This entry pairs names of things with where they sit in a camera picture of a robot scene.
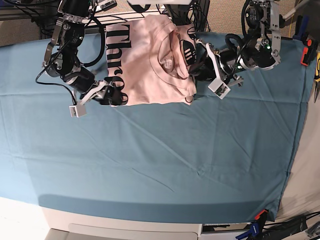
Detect orange black clamp lower right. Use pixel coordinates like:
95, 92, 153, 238
254, 209, 269, 221

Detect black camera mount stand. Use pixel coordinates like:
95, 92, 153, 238
164, 2, 193, 26

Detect orange black clamp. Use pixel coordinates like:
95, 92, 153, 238
254, 209, 269, 221
300, 39, 319, 67

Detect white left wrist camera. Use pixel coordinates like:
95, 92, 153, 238
208, 78, 231, 100

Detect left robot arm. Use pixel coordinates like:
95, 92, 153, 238
211, 0, 282, 86

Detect black caster wheel leg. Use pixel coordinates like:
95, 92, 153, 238
279, 0, 310, 29

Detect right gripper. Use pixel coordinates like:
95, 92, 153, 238
78, 76, 128, 106

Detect teal table cloth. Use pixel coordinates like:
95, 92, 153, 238
0, 40, 317, 224

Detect black pliers right edge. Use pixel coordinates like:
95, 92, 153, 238
313, 79, 320, 103

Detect pink T-shirt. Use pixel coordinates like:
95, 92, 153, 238
105, 15, 197, 106

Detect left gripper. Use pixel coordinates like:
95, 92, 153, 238
188, 37, 244, 87

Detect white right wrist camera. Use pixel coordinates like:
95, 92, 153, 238
69, 104, 87, 118

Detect white power strip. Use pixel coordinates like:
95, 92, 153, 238
85, 12, 147, 34

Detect blue clamp top right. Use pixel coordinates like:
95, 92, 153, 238
292, 15, 310, 42

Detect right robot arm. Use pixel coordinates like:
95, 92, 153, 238
42, 0, 128, 110

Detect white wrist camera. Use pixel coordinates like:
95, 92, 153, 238
69, 104, 87, 118
208, 78, 231, 100

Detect orange black clamp upper right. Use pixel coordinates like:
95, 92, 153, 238
300, 39, 319, 67

